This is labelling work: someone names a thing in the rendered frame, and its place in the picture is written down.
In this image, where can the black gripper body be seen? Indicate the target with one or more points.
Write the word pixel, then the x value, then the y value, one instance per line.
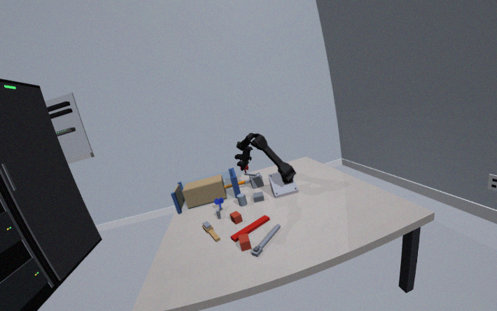
pixel 245 159

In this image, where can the reddish-brown block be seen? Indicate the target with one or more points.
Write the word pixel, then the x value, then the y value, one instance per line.
pixel 236 217
pixel 244 242

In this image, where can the grey cylinder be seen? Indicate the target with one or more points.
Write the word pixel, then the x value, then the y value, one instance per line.
pixel 242 199

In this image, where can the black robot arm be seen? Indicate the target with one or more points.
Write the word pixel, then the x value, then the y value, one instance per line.
pixel 286 171

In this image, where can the red flat bar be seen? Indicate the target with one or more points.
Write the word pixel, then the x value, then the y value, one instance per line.
pixel 256 224

